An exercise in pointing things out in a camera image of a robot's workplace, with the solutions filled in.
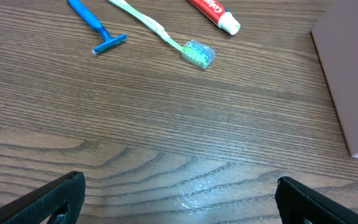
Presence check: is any blue disposable razor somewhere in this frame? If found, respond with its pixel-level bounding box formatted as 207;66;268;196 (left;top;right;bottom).
67;0;127;55

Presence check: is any green white toothbrush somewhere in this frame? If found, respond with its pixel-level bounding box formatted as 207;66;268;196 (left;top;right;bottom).
109;0;216;69

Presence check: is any red green toothpaste tube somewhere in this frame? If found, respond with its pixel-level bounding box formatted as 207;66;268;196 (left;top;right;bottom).
188;0;241;35

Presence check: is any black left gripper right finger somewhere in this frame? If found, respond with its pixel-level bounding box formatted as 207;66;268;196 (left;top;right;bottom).
275;176;358;224

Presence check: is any white cardboard box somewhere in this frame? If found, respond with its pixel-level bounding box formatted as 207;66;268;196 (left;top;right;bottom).
311;0;358;158

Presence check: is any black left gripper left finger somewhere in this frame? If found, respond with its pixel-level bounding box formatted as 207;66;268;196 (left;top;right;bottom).
0;171;86;224

